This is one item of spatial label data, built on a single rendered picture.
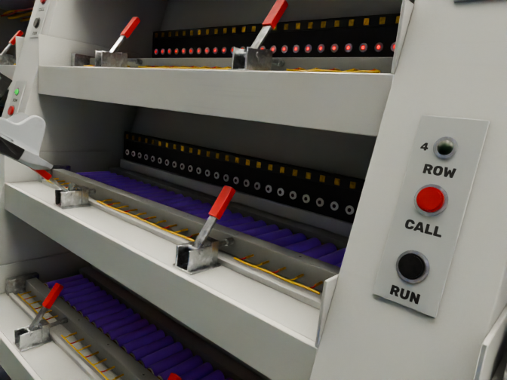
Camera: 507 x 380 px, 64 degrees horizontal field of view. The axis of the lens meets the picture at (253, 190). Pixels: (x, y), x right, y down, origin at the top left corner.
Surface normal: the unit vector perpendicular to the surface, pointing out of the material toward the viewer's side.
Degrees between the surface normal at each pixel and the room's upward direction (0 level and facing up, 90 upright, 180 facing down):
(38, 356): 15
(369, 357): 90
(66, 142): 90
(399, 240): 90
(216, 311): 106
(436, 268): 90
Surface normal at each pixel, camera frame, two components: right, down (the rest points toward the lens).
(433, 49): -0.60, -0.18
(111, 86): -0.66, 0.08
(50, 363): 0.11, -0.98
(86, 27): 0.75, 0.20
